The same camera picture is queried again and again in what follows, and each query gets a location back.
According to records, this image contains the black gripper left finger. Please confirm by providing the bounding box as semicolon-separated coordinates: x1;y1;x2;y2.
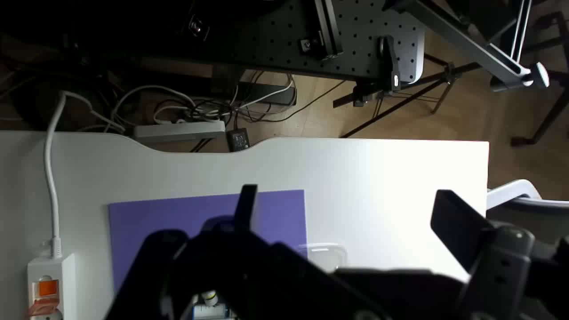
105;184;381;320

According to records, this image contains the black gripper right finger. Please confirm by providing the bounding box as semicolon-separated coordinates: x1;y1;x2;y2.
431;190;569;320

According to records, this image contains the clear plastic container lid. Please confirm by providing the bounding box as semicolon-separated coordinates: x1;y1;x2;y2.
306;241;349;271

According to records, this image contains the clear plastic container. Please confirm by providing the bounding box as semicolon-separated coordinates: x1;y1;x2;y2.
191;291;235;320

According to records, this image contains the purple mat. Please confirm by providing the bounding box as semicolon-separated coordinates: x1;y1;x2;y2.
109;190;308;289

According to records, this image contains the grey floor power strip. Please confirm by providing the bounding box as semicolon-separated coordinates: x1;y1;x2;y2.
134;120;226;142

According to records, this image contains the white power strip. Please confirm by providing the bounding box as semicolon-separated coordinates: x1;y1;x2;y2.
27;254;77;320

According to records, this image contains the black tripod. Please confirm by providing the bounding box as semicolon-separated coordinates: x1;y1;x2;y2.
342;55;479;138

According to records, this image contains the black perforated breadboard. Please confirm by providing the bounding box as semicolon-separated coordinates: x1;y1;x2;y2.
223;0;425;83

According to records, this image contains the white power cable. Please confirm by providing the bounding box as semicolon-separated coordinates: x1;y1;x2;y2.
45;88;128;259

